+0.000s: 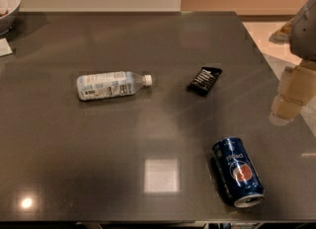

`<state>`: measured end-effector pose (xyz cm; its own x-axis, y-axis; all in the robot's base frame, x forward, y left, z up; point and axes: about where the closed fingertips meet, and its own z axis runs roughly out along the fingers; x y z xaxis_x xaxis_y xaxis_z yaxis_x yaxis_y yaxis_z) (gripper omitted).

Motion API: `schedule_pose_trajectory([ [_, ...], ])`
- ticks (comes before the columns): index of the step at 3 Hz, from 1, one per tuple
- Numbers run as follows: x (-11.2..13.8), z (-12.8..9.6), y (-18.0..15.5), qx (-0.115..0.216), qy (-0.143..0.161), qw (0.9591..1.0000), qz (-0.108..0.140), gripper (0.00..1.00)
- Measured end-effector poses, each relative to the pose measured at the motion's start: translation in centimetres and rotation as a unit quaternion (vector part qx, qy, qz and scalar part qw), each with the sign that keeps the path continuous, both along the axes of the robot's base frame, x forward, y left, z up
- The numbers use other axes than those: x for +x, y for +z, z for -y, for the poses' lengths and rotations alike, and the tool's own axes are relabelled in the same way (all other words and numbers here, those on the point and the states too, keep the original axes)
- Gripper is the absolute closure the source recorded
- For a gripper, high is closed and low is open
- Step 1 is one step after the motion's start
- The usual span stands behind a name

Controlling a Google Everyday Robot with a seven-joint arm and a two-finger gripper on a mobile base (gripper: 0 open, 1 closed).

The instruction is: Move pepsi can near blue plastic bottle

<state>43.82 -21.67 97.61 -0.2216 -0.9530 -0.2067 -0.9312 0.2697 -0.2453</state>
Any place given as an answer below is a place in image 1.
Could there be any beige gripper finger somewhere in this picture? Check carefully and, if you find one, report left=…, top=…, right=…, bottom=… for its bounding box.
left=270, top=60, right=316, bottom=126

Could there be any blue pepsi can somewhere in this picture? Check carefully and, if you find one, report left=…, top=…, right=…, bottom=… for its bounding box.
left=212, top=137, right=265, bottom=208

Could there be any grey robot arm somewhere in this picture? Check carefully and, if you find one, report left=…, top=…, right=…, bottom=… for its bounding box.
left=270, top=0, right=316, bottom=126

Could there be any clear plastic water bottle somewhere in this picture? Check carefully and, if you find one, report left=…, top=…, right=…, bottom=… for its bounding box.
left=76, top=71, right=153, bottom=101

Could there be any black snack bar wrapper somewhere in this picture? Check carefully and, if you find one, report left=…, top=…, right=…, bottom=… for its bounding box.
left=187, top=67, right=222, bottom=96

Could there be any white paper napkin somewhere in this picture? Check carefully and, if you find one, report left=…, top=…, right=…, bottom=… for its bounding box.
left=0, top=38, right=13, bottom=56

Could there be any silver metal bowl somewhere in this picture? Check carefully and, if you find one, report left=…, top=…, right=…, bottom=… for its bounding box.
left=0, top=0, right=22, bottom=35

